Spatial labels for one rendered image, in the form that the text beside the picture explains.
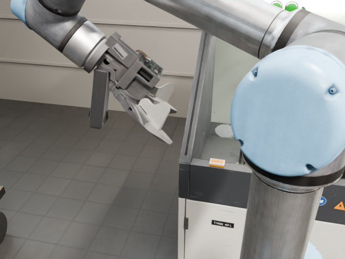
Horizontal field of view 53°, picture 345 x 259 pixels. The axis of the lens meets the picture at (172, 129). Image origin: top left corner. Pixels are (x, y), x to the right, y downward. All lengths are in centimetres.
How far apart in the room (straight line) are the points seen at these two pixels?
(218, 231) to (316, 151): 106
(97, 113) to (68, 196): 199
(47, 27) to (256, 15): 33
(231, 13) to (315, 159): 26
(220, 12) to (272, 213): 29
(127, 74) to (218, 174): 67
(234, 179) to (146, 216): 125
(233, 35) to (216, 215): 90
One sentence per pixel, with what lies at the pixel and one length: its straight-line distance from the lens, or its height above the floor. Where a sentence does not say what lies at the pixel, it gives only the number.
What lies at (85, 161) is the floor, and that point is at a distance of 294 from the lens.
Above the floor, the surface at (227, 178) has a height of 91.
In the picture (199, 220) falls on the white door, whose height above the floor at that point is 70.
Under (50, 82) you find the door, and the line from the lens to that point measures 390.
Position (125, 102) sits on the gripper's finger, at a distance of 61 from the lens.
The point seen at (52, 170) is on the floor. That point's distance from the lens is 291.
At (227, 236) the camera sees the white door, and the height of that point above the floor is 64.
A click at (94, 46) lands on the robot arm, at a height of 147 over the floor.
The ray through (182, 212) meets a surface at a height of 72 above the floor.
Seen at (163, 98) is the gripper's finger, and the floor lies 135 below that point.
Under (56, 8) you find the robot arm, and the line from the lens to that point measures 60.
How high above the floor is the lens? 164
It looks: 30 degrees down
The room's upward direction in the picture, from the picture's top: straight up
